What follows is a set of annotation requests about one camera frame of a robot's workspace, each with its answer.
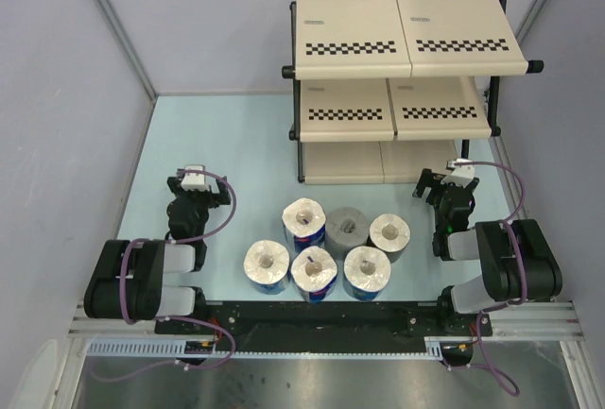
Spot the dark green paper roll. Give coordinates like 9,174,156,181
368,213,411,264

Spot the light blue paper roll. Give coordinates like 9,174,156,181
243,240,290,295
343,246,391,302

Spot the grey paper roll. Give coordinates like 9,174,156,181
324,207,370,260

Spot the Tempo dark blue paper roll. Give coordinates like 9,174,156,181
282,197,326,254

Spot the dark blue paper roll front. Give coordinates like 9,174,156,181
290,246,338,303

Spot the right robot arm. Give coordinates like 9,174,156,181
413,165,563,335

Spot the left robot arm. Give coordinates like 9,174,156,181
83,166,236,333

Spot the beige three-tier shelf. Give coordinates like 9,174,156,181
282,0,544,184

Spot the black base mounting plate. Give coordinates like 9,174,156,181
154,298,493,335

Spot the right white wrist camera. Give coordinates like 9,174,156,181
441,158,475,188

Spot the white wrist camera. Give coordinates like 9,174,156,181
441,158,475,188
181,165,209,192

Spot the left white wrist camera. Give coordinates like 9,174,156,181
181,165,209,192

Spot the white slotted cable duct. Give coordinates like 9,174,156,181
88,337,473,359

